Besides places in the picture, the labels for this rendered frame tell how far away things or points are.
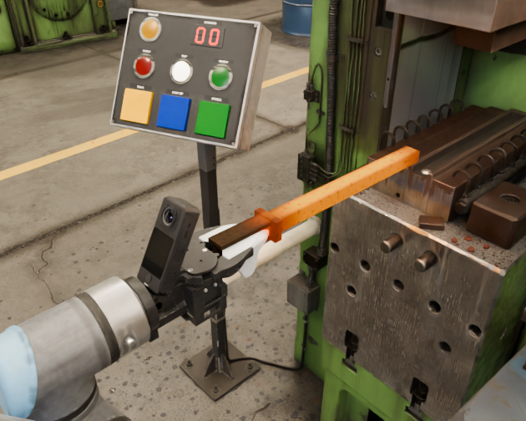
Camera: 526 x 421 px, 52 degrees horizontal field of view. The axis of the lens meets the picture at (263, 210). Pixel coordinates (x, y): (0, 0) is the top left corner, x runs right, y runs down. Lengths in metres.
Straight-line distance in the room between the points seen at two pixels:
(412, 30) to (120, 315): 0.88
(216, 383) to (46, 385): 1.33
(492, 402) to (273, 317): 1.28
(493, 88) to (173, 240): 1.05
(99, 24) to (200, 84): 4.62
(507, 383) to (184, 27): 0.97
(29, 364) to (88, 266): 1.89
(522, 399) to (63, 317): 0.72
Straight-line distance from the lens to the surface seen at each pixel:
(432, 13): 0.98
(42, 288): 2.44
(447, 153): 1.18
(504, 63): 1.48
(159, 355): 2.04
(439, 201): 1.07
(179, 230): 0.63
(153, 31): 1.34
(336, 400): 1.55
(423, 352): 1.20
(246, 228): 0.73
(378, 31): 1.23
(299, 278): 1.68
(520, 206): 1.05
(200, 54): 1.27
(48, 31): 5.68
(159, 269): 0.66
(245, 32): 1.24
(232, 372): 1.94
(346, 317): 1.31
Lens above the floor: 1.49
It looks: 33 degrees down
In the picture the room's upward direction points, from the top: straight up
